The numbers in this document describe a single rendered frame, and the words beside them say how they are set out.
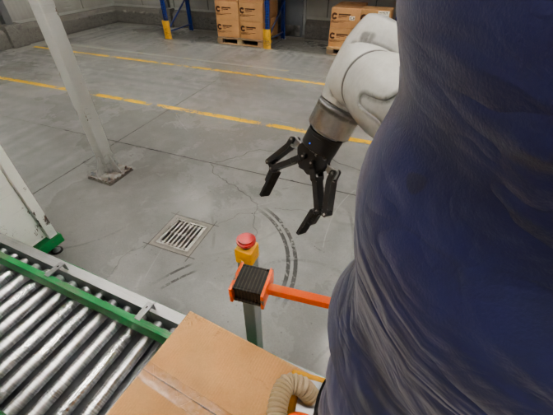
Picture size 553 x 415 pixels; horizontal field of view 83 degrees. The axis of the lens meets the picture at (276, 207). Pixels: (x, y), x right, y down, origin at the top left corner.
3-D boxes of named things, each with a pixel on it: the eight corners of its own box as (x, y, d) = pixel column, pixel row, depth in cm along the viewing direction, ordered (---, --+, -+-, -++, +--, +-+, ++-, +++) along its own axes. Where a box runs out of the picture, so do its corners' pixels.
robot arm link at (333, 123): (336, 98, 65) (322, 123, 68) (311, 90, 58) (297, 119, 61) (370, 119, 61) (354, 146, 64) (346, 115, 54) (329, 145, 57)
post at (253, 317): (249, 369, 177) (234, 249, 112) (254, 357, 182) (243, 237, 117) (260, 374, 175) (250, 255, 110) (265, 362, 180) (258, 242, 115)
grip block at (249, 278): (230, 301, 74) (227, 289, 71) (242, 273, 80) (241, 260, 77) (263, 310, 72) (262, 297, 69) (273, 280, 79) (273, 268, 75)
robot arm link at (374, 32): (312, 86, 62) (326, 107, 51) (354, 1, 54) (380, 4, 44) (357, 108, 65) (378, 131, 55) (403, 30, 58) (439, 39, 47)
